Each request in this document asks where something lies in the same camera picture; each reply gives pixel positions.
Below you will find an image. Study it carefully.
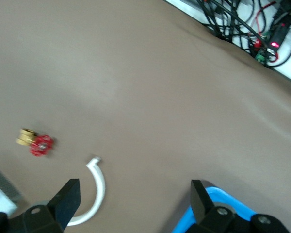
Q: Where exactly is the green circuit board connector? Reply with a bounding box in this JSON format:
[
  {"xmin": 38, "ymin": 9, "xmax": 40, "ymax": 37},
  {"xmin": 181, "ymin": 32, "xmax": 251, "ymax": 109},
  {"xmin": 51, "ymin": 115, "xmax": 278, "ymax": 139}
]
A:
[{"xmin": 254, "ymin": 47, "xmax": 278, "ymax": 63}]

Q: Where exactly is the grey metal power supply box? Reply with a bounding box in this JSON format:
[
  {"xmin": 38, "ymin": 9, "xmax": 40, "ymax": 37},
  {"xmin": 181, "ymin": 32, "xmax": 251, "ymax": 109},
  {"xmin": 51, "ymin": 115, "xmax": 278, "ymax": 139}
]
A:
[{"xmin": 0, "ymin": 164, "xmax": 24, "ymax": 218}]

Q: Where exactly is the black plug with red light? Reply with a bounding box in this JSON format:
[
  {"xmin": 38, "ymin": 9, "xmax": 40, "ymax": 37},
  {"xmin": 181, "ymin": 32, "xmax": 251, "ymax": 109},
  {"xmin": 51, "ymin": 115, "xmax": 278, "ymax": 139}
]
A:
[{"xmin": 266, "ymin": 12, "xmax": 291, "ymax": 59}]

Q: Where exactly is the blue plastic tray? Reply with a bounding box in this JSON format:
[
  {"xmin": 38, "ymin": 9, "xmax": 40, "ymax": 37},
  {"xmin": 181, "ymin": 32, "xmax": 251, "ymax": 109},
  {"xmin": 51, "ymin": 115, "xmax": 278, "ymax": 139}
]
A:
[{"xmin": 171, "ymin": 186, "xmax": 258, "ymax": 233}]

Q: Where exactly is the thin red wire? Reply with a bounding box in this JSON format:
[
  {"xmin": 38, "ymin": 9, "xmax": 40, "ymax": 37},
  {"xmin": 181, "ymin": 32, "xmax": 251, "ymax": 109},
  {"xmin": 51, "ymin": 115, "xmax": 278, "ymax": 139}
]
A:
[{"xmin": 253, "ymin": 1, "xmax": 278, "ymax": 49}]

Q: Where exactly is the white half-ring clamp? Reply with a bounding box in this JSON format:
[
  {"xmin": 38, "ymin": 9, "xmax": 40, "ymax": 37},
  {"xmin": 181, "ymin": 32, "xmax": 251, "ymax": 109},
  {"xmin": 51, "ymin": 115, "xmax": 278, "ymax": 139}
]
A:
[{"xmin": 66, "ymin": 155, "xmax": 106, "ymax": 227}]

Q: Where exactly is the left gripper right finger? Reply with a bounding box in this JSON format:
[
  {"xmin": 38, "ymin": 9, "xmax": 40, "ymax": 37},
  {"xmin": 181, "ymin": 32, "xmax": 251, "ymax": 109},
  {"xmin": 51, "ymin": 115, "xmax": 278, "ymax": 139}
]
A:
[{"xmin": 184, "ymin": 179, "xmax": 289, "ymax": 233}]

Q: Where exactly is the black looped cable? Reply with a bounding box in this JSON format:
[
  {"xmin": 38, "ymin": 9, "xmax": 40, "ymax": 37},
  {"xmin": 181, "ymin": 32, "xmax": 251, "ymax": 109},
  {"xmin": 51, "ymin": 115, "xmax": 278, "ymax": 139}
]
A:
[{"xmin": 196, "ymin": 0, "xmax": 267, "ymax": 53}]

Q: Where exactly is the brass valve red handwheel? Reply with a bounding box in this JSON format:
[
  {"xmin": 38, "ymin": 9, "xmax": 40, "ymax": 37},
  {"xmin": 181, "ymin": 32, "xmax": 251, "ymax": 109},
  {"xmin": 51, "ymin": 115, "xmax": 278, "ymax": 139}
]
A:
[{"xmin": 16, "ymin": 128, "xmax": 54, "ymax": 158}]

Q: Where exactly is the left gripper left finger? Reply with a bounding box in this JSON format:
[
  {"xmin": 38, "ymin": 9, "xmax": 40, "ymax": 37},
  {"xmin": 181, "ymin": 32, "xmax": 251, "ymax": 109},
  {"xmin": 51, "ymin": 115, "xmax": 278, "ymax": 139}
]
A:
[{"xmin": 0, "ymin": 179, "xmax": 81, "ymax": 233}]

